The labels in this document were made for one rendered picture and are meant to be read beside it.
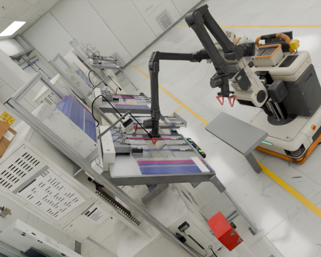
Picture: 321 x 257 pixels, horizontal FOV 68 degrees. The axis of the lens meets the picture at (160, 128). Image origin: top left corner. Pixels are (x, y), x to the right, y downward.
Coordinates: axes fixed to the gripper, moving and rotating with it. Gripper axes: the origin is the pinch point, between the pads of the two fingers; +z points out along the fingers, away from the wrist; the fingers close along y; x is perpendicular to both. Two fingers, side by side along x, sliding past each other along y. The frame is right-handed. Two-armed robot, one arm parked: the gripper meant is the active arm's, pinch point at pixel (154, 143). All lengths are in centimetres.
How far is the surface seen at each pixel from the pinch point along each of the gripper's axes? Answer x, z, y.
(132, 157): -22.4, -0.4, 22.1
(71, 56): -81, -18, -452
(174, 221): 4, 39, 49
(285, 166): 120, 20, 24
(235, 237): 21, 13, 92
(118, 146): -31.1, -6.9, 16.0
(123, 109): -11, 2, -96
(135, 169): -23.0, -0.5, 38.2
